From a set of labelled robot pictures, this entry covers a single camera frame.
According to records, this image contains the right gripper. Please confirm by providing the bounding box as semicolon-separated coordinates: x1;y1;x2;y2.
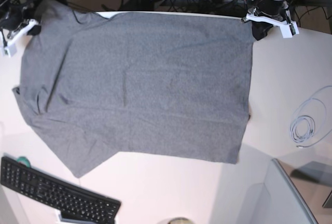
1;11;42;48

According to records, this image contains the green tape roll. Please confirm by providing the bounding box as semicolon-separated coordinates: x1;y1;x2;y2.
17;157;31;168

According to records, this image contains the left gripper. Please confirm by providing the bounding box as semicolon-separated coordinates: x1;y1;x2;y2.
241;0;298;40

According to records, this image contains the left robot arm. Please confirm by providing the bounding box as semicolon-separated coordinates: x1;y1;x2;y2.
241;0;299;40

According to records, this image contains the round tan lid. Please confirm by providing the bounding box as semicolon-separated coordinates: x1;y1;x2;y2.
167;217;194;224

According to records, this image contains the coiled white cable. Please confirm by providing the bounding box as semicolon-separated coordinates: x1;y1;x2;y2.
289;85;332;149

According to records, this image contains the grey t-shirt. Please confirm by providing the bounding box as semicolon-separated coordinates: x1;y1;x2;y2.
13;0;254;178

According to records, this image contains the grey monitor edge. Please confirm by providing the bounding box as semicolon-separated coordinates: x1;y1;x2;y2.
265;159;317;223

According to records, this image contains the black keyboard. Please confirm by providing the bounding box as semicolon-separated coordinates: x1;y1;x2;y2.
1;157;121;223

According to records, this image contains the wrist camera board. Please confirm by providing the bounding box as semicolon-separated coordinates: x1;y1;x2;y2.
279;21;299;38
2;45;17;57

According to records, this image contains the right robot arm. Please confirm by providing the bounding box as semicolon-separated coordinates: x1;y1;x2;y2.
1;0;40;49

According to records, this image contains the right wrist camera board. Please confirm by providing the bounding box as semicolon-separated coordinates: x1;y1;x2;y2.
2;45;17;57

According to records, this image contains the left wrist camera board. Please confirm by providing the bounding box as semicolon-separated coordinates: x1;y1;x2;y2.
279;21;299;38

